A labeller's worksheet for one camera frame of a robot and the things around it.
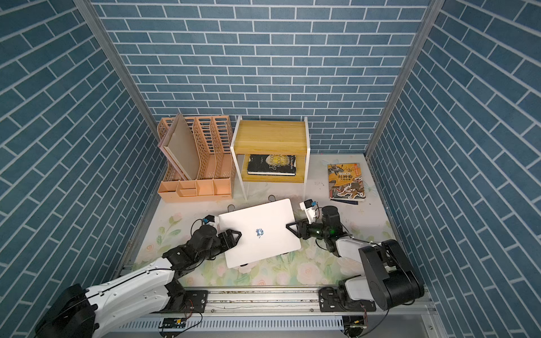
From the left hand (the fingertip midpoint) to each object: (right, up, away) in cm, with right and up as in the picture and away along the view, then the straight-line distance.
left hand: (242, 239), depth 82 cm
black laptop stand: (+1, -9, -2) cm, 10 cm away
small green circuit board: (-22, -26, -10) cm, 35 cm away
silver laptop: (+9, +3, +1) cm, 9 cm away
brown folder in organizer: (-31, +40, +12) cm, 52 cm away
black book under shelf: (+12, +30, +11) cm, 34 cm away
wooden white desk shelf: (+11, +41, +1) cm, 42 cm away
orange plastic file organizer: (-20, +45, +28) cm, 57 cm away
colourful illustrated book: (+49, +22, +25) cm, 59 cm away
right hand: (+20, +4, +3) cm, 21 cm away
